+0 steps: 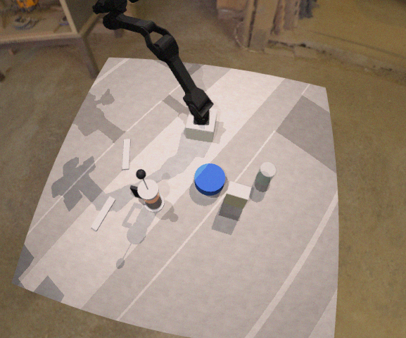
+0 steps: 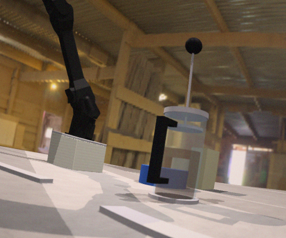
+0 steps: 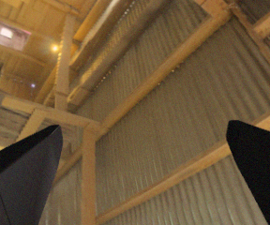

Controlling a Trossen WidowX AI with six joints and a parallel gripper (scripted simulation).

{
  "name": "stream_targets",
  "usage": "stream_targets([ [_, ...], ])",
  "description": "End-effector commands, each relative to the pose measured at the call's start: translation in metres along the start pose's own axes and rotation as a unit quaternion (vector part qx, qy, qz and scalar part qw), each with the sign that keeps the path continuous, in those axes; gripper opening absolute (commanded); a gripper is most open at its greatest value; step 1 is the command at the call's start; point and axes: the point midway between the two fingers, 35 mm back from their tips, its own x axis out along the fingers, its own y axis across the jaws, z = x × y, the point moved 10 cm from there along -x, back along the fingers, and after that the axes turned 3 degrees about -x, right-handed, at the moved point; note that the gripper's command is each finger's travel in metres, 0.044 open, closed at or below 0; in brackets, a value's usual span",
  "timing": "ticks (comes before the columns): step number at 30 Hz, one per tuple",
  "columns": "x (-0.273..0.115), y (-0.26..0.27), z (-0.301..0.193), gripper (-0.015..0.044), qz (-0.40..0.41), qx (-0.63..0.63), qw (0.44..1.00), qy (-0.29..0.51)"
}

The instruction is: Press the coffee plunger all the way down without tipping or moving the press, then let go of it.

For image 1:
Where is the blue cylinder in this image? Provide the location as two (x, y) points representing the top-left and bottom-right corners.
(194, 163), (225, 196)

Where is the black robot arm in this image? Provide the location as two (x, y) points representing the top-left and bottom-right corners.
(92, 0), (214, 125)

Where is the glass french press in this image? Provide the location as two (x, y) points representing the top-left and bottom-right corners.
(130, 169), (165, 212)

